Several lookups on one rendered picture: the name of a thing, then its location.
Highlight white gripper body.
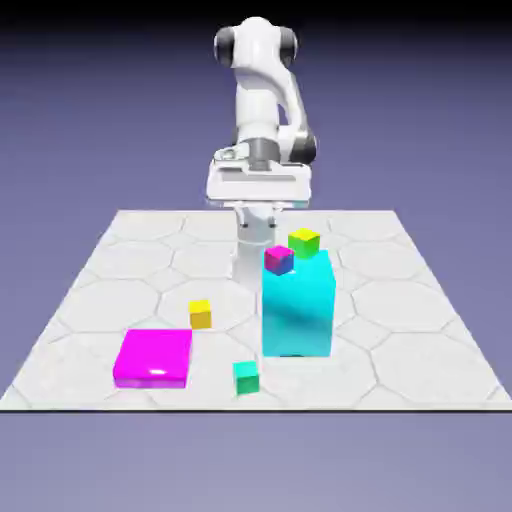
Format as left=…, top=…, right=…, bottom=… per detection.
left=205, top=158, right=313, bottom=210

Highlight small lime green cube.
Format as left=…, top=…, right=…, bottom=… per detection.
left=287, top=227, right=322, bottom=261

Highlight small teal green cube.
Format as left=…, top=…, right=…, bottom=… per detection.
left=232, top=360, right=261, bottom=396

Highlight small yellow cube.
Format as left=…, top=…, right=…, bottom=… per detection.
left=188, top=299, right=213, bottom=331

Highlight small magenta cube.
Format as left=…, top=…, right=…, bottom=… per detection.
left=263, top=244, right=296, bottom=277

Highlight large cyan box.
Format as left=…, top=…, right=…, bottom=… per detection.
left=261, top=248, right=337, bottom=359

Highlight large magenta box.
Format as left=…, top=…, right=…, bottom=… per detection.
left=112, top=328, right=194, bottom=390

